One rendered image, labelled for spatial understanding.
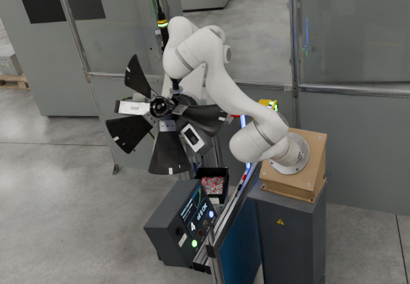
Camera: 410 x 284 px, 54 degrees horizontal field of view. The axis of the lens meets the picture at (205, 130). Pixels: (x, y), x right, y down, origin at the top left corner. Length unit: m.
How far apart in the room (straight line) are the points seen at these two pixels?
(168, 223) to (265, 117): 0.49
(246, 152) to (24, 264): 2.30
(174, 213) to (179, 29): 0.65
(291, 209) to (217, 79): 0.72
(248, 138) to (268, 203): 0.49
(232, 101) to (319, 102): 1.31
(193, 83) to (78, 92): 2.58
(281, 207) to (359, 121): 1.04
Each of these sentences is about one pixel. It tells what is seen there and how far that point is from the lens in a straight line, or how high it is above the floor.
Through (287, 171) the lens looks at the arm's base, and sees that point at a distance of 1.84.
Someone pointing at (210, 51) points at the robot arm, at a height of 1.70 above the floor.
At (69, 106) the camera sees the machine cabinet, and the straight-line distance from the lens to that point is 4.99.
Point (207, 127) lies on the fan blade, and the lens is 2.03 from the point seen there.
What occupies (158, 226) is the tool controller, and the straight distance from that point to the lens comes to 1.40.
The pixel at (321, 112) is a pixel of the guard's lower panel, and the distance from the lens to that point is 2.72.
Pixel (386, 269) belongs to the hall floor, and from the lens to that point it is 2.88.
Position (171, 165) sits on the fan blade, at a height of 0.97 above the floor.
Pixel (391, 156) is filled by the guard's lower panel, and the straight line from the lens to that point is 2.84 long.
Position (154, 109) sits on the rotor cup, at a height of 1.21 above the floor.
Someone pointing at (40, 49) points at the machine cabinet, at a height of 0.89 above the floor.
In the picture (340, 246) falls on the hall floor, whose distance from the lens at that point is 2.96.
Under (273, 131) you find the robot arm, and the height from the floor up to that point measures 1.41.
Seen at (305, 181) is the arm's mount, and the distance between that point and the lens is 1.82.
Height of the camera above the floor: 2.20
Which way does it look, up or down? 32 degrees down
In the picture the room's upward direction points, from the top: 10 degrees counter-clockwise
